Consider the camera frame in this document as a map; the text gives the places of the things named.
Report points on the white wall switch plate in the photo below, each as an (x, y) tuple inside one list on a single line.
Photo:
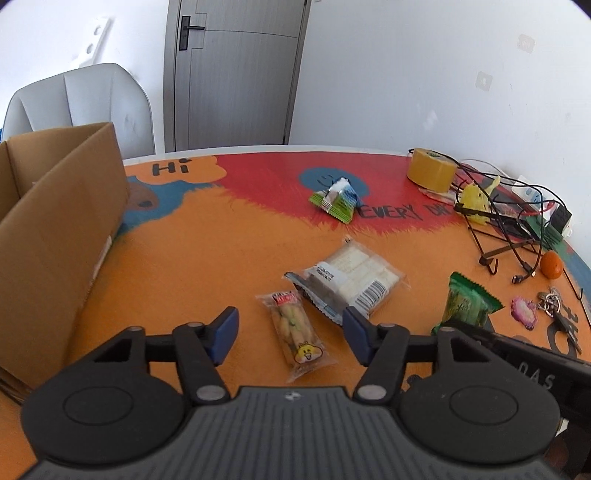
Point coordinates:
[(525, 42), (484, 81)]

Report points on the small green blue snack packet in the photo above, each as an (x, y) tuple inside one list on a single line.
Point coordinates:
[(341, 203)]

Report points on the clear white cube snack packet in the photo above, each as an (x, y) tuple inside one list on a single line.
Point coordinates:
[(355, 272)]

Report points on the white wall bracket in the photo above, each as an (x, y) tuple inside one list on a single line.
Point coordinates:
[(92, 41)]

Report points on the grey upholstered chair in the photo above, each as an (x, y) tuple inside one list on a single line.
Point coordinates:
[(92, 101)]

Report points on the green cake packet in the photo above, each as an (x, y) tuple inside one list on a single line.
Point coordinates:
[(466, 302)]

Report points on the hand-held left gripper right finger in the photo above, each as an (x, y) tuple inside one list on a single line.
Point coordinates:
[(358, 334)]

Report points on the orange mandarin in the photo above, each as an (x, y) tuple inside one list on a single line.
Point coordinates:
[(551, 265)]

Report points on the brown cardboard box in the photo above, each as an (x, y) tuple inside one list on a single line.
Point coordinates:
[(60, 230)]

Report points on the black power adapter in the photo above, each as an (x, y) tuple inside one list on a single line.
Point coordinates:
[(561, 217)]

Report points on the grey door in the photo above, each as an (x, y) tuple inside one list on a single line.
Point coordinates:
[(240, 69)]

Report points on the yellow tape roll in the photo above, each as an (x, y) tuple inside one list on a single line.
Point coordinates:
[(429, 170)]

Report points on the bunch of keys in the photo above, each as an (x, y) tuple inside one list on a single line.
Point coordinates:
[(563, 327)]

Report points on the black metal stand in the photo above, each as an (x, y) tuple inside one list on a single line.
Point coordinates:
[(464, 209)]

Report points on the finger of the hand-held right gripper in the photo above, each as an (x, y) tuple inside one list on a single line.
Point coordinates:
[(480, 336)]

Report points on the white power strip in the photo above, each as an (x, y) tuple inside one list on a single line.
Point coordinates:
[(531, 194)]

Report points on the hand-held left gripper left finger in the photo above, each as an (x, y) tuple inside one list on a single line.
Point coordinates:
[(224, 332)]

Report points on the clear peanut snack packet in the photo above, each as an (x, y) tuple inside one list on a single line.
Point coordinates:
[(295, 327)]

